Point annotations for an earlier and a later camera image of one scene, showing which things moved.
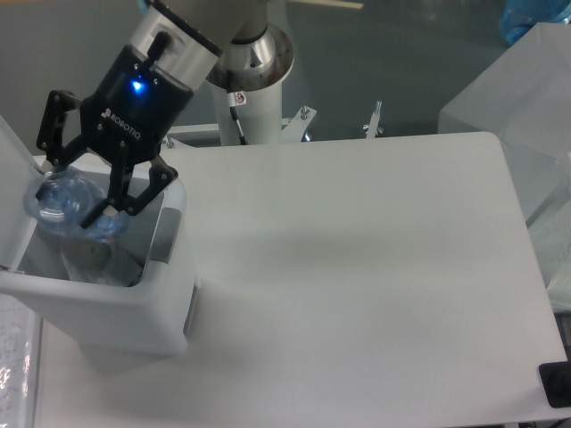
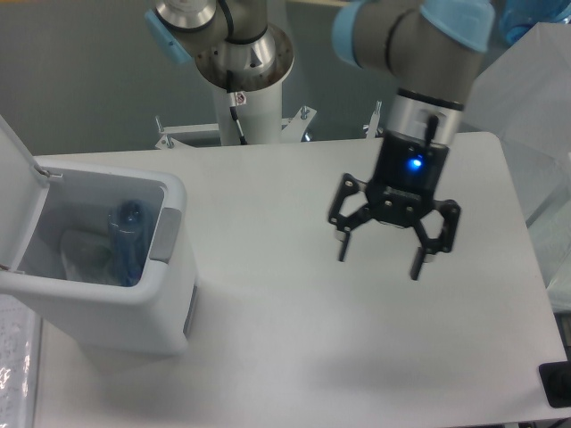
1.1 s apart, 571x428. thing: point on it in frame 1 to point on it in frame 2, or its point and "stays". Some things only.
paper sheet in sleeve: [20, 359] stays
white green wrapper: [95, 260] stays
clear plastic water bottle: [64, 198] to [130, 241]
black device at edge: [556, 380] stays
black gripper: [133, 109] to [409, 173]
